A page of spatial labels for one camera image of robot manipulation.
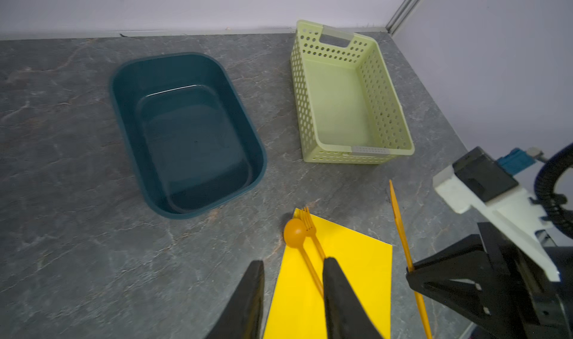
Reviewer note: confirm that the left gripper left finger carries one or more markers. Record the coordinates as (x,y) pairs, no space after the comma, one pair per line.
(242,316)

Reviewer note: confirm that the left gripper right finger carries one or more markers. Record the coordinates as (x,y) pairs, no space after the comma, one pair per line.
(344,315)

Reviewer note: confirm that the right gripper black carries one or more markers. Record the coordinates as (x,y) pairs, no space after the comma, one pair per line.
(491,282)

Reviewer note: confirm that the yellow paper napkin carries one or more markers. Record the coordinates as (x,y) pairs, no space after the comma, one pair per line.
(298,311)

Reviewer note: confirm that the orange plastic knife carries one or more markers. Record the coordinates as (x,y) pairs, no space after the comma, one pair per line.
(410,268)

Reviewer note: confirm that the orange plastic fork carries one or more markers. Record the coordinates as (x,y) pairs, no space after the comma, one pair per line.
(311,231)

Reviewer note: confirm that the dark teal plastic tub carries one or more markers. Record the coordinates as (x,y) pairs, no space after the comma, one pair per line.
(191,143)

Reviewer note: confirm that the light green perforated basket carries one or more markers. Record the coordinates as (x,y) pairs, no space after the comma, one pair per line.
(347,107)

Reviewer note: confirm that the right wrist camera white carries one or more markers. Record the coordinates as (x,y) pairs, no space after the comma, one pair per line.
(477,181)

